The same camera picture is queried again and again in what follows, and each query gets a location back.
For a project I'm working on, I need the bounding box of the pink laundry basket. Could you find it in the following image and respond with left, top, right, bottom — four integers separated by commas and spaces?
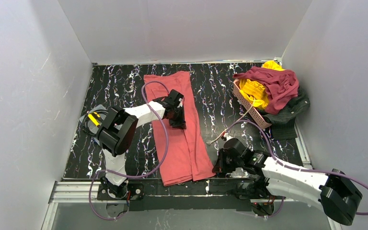
232, 80, 271, 129

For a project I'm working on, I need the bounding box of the coral pink t-shirt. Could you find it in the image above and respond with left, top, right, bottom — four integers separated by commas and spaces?
144, 71, 215, 186

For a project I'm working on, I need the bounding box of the maroon garment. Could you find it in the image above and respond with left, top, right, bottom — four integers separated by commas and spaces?
233, 67, 299, 115

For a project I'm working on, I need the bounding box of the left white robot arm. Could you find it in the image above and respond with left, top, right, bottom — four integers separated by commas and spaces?
88, 90, 186, 199

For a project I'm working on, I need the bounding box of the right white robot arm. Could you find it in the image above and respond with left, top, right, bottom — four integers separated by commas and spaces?
212, 138, 363, 226

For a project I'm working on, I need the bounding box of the black garment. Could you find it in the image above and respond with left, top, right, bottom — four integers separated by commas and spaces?
258, 86, 310, 140

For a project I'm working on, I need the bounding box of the yellow garment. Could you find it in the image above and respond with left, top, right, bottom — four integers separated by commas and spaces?
239, 60, 285, 111

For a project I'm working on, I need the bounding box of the yellow black screwdriver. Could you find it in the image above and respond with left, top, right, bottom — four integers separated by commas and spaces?
88, 113, 102, 127
92, 112, 103, 121

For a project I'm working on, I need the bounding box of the clear plastic case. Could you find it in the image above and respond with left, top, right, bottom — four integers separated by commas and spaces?
79, 104, 108, 144

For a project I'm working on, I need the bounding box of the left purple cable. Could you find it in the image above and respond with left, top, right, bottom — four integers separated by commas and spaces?
89, 81, 170, 222

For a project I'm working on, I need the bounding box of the purple cable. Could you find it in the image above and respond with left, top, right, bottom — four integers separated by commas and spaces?
89, 81, 170, 222
222, 119, 368, 219

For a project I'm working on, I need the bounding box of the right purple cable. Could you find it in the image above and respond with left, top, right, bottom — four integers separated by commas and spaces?
222, 119, 368, 219

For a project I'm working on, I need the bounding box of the coiled black cable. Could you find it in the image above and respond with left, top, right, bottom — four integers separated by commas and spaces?
82, 110, 108, 138

